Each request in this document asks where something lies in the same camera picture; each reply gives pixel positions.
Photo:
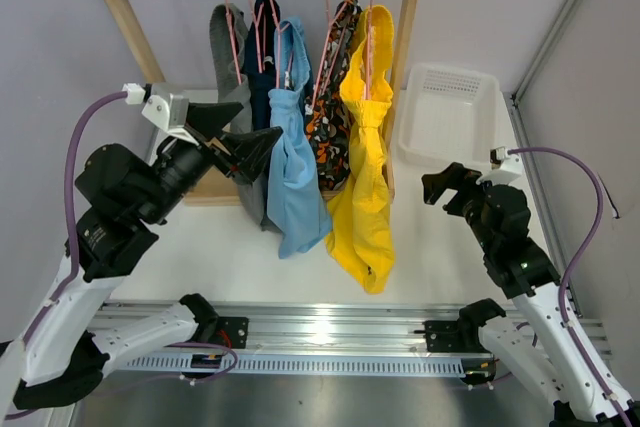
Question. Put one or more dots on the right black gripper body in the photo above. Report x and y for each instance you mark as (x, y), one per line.
(467, 198)

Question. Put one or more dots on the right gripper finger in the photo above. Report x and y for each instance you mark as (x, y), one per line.
(455, 172)
(434, 186)

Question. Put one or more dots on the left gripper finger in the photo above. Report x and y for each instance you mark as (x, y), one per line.
(210, 118)
(243, 157)

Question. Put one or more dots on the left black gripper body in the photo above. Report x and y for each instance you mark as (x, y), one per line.
(209, 148)

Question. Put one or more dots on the light blue shorts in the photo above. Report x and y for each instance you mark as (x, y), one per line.
(294, 201)

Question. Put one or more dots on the camouflage patterned shorts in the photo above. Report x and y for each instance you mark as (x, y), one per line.
(328, 130)

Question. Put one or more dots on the yellow shorts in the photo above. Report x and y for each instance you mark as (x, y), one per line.
(361, 238)

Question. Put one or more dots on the pink hanger of blue shorts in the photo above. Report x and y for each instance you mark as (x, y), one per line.
(280, 73)

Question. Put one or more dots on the pink hanger of camouflage shorts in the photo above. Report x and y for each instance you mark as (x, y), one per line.
(320, 78)

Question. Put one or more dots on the pink hanger of yellow shorts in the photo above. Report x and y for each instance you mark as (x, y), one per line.
(369, 51)

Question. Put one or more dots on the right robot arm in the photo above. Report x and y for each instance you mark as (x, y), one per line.
(563, 367)

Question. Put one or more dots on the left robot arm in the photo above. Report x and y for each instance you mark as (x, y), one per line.
(111, 209)

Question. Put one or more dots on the navy blue shorts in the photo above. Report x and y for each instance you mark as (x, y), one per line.
(261, 84)

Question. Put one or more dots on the grey shorts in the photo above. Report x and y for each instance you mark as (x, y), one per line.
(252, 197)

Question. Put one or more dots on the pink hanger of navy shorts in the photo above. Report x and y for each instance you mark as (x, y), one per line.
(256, 17)

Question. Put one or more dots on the pink hanger of grey shorts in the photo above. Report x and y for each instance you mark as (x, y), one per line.
(232, 40)

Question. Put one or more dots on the white plastic basket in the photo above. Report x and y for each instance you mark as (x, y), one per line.
(449, 115)

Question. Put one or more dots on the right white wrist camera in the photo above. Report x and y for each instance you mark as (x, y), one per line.
(505, 168)

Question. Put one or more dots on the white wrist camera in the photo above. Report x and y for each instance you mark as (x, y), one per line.
(505, 168)
(164, 105)

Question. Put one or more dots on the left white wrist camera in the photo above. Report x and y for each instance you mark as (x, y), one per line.
(164, 105)

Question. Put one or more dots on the aluminium mounting rail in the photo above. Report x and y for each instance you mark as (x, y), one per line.
(323, 328)

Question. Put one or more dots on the slotted cable duct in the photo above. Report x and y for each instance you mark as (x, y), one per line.
(198, 363)

